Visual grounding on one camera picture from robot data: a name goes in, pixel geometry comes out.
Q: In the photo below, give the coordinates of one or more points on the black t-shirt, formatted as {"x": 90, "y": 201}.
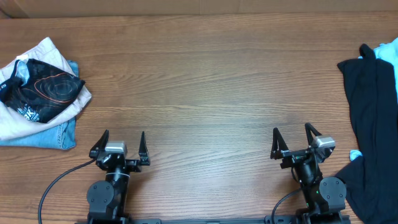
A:
{"x": 371, "y": 178}

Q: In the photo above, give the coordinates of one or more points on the blue denim jeans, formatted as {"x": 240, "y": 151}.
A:
{"x": 59, "y": 137}

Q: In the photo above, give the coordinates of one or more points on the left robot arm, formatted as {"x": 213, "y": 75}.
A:
{"x": 107, "y": 198}

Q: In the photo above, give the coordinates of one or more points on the light blue t-shirt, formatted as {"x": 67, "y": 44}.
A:
{"x": 388, "y": 52}

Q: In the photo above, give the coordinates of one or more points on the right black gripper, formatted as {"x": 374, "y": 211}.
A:
{"x": 293, "y": 156}

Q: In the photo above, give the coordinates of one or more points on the beige folded garment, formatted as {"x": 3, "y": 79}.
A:
{"x": 15, "y": 125}

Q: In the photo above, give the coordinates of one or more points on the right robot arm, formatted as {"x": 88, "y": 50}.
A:
{"x": 324, "y": 196}

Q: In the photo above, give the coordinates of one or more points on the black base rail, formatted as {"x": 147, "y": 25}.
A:
{"x": 211, "y": 221}

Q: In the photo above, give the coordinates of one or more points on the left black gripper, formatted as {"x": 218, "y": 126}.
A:
{"x": 134, "y": 166}

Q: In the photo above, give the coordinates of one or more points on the black patterned folded shirt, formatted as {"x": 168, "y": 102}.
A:
{"x": 39, "y": 91}

